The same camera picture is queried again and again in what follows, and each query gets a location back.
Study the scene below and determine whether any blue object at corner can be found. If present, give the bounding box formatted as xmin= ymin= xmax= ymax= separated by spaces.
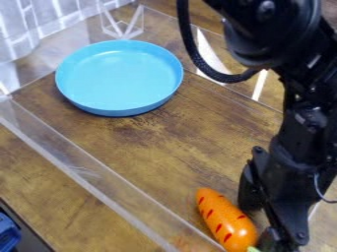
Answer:
xmin=0 ymin=213 xmax=21 ymax=252

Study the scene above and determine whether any orange toy carrot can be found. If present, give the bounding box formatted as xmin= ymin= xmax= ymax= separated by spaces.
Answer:
xmin=197 ymin=188 xmax=258 ymax=252

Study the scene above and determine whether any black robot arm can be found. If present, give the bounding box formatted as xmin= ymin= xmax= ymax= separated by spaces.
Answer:
xmin=205 ymin=0 xmax=337 ymax=252

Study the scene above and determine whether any blue plastic plate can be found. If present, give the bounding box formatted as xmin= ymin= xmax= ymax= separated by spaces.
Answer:
xmin=55 ymin=40 xmax=185 ymax=117

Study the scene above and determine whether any clear acrylic enclosure wall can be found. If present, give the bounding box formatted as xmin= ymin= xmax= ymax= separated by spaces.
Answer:
xmin=0 ymin=3 xmax=337 ymax=252

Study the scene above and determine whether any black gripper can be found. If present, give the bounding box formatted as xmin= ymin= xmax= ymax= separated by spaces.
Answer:
xmin=237 ymin=137 xmax=337 ymax=252

